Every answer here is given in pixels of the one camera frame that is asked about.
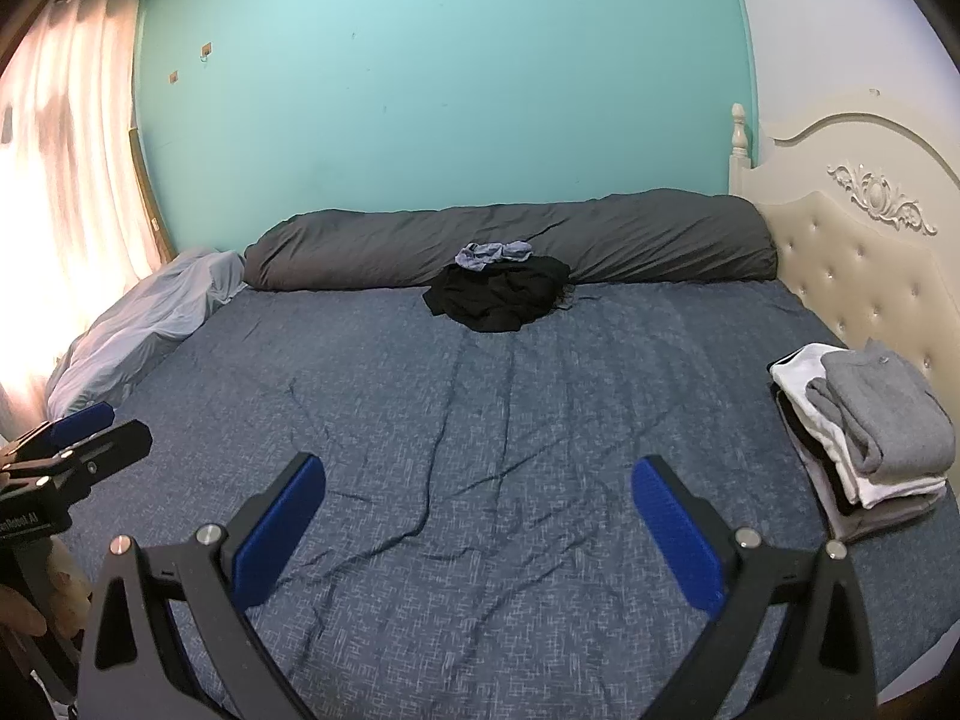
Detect dark grey rolled duvet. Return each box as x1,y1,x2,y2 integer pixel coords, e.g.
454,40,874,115
244,189,779,292

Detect wooden window trim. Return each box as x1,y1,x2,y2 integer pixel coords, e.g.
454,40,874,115
129,126,178,257

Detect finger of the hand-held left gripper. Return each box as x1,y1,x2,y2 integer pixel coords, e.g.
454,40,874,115
11,420,153,511
15,401,115,458

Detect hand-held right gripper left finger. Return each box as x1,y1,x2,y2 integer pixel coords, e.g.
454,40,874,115
79,452,327,720

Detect blue-grey striped small garment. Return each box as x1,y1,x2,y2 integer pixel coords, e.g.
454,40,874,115
455,241,535,272

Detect pale window curtain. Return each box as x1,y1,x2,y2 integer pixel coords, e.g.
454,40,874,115
0,0,181,428

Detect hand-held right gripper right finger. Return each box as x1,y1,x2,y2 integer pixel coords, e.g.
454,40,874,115
631,456,878,720

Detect light grey blanket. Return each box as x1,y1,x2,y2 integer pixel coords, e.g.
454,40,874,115
45,247,248,421

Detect white folded garment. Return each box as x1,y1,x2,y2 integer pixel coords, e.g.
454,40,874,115
770,343,947,509

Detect cream tufted headboard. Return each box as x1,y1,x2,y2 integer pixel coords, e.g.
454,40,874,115
727,88,960,466

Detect black pants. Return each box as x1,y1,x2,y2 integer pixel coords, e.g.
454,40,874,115
422,255,572,333

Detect person's left hand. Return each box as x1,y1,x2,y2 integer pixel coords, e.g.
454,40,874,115
0,566,92,642

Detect light grey folded garment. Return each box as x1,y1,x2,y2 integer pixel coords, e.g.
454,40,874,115
806,457,938,545

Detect black folded garment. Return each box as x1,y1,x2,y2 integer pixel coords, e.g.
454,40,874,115
776,390,860,518

